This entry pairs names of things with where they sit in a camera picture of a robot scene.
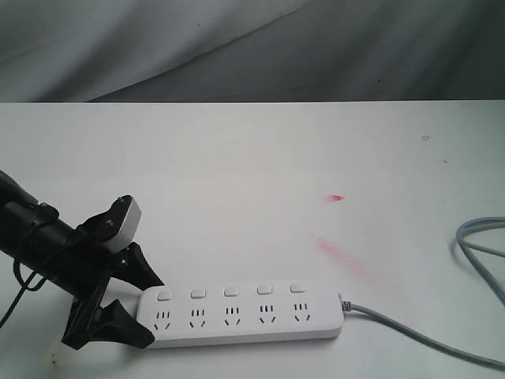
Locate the white backdrop cloth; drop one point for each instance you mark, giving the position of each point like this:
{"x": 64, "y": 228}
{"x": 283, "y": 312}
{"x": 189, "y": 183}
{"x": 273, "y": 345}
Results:
{"x": 251, "y": 51}

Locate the white power strip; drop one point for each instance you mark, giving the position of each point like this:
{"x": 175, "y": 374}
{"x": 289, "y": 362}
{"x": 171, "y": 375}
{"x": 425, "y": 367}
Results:
{"x": 189, "y": 314}

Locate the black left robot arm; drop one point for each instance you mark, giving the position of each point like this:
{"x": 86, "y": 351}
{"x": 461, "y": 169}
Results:
{"x": 33, "y": 234}

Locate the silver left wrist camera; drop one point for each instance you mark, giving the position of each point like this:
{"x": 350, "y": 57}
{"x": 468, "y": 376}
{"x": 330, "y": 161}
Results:
{"x": 119, "y": 224}

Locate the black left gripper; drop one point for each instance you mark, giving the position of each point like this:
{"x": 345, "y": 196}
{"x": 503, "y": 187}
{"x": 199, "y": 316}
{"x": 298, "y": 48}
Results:
{"x": 87, "y": 269}

